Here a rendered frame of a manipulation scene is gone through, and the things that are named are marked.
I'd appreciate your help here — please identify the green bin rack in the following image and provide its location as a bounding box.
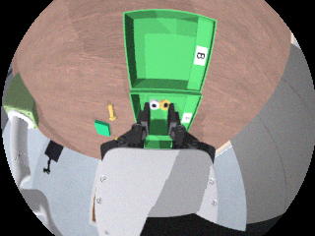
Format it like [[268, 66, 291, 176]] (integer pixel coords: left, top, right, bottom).
[[123, 9, 217, 149]]

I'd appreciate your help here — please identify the white hex nut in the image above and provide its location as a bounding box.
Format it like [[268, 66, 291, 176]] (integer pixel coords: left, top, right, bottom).
[[150, 98, 159, 110]]

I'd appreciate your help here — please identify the yellow bolt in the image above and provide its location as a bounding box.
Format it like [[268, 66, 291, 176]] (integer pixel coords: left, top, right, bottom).
[[108, 103, 116, 120]]

